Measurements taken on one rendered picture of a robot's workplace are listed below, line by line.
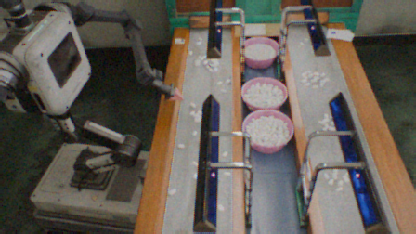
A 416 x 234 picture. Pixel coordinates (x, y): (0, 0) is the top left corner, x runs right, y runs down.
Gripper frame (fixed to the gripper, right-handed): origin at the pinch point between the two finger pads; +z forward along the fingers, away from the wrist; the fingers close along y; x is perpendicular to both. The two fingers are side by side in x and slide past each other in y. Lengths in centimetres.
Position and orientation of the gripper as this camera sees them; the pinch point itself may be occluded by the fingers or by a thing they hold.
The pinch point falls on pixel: (182, 98)
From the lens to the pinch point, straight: 198.8
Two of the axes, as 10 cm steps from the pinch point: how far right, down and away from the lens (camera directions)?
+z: 8.0, 4.6, 3.9
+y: 0.5, -7.0, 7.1
